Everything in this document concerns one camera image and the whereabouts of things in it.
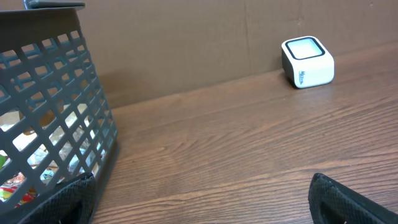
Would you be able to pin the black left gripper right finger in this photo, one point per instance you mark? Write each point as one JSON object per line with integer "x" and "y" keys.
{"x": 332, "y": 202}

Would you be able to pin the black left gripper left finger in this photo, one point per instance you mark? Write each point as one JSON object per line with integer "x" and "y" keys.
{"x": 70, "y": 201}

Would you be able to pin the white barcode scanner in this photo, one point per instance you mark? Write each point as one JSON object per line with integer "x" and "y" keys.
{"x": 306, "y": 62}

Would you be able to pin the dark grey plastic basket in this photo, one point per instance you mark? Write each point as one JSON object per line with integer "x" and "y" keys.
{"x": 55, "y": 119}

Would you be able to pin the green yellow candy bag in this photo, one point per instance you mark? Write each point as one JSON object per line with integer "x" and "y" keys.
{"x": 10, "y": 186}

